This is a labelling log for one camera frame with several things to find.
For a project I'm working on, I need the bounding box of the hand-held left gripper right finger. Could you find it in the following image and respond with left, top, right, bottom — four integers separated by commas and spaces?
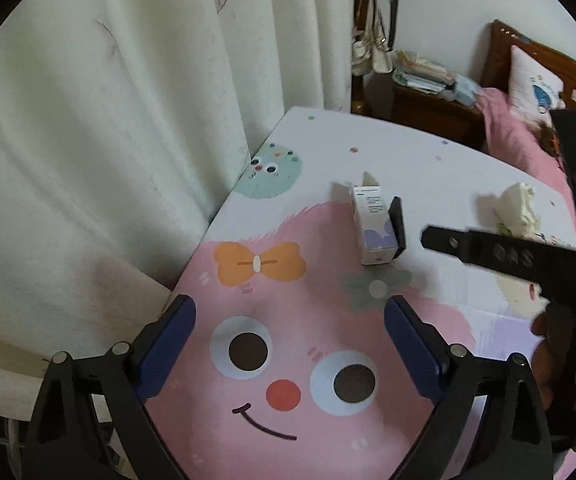
383, 295, 554, 480

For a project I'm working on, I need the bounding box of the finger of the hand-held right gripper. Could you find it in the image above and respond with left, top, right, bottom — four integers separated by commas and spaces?
420, 225, 475, 262
387, 196, 408, 262

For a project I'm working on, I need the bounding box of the crumpled white tissue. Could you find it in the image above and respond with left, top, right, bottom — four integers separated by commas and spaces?
492, 181, 543, 237

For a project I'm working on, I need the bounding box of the white pillow with blue print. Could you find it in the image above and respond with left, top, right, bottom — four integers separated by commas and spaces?
507, 45, 567, 122

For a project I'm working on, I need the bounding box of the pink blanket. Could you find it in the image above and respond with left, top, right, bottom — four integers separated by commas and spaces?
474, 86, 576, 213

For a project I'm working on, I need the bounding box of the cartoon printed sheet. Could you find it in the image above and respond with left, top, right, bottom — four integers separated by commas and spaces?
138, 106, 576, 480

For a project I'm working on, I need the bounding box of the small white box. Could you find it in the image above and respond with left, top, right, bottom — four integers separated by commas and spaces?
351, 172, 401, 267

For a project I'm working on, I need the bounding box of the wooden nightstand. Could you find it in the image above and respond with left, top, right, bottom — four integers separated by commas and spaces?
352, 74, 487, 150

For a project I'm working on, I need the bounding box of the cream handbag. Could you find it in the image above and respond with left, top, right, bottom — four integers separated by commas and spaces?
350, 24, 395, 77

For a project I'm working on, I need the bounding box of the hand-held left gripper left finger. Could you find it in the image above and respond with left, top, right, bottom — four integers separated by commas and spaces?
22, 294, 199, 480

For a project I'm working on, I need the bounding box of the person's right hand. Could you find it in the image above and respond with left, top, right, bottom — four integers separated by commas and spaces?
530, 305, 576, 412

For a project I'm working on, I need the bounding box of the wooden headboard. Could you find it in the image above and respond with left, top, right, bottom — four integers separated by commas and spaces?
482, 19, 576, 133

